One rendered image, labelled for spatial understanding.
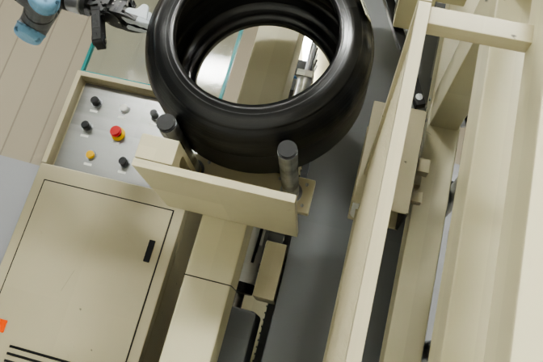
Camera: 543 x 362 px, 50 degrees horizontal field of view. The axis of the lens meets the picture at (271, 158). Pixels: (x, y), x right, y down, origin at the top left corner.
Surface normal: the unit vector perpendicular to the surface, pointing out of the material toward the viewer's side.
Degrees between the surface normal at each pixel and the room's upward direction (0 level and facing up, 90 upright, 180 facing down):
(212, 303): 90
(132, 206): 90
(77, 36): 90
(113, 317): 90
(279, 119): 99
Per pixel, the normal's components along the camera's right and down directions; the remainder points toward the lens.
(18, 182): 0.11, -0.29
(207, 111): -0.14, -0.17
